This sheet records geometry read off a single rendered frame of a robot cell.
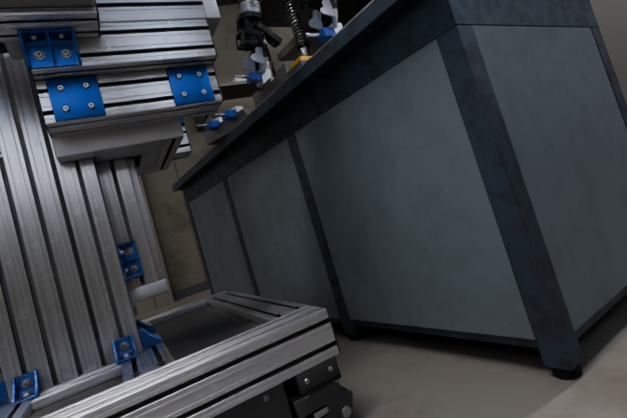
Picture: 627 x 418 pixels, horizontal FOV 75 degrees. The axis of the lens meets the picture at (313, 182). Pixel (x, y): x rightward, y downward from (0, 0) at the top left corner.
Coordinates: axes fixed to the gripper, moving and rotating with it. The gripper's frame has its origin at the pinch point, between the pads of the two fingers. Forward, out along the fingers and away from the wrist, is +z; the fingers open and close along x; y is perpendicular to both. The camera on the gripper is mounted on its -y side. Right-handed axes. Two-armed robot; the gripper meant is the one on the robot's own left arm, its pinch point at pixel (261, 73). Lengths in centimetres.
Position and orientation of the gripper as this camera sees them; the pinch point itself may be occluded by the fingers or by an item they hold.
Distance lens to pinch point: 151.9
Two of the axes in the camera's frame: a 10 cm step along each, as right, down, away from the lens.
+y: -8.4, 0.6, -5.5
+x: 5.4, -0.7, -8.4
